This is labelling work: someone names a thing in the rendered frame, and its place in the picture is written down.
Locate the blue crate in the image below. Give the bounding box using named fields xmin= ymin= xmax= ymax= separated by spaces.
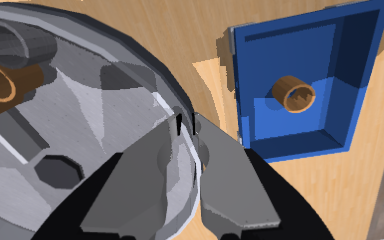
xmin=228 ymin=0 xmax=384 ymax=163

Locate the bronze bushing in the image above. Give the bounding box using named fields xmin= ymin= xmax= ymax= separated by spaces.
xmin=0 ymin=94 xmax=24 ymax=114
xmin=272 ymin=76 xmax=316 ymax=113
xmin=0 ymin=64 xmax=44 ymax=102

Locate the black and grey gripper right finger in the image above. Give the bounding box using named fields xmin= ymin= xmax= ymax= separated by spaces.
xmin=192 ymin=112 xmax=335 ymax=240

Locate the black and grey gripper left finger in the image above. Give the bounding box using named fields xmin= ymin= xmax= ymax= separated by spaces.
xmin=31 ymin=113 xmax=182 ymax=240

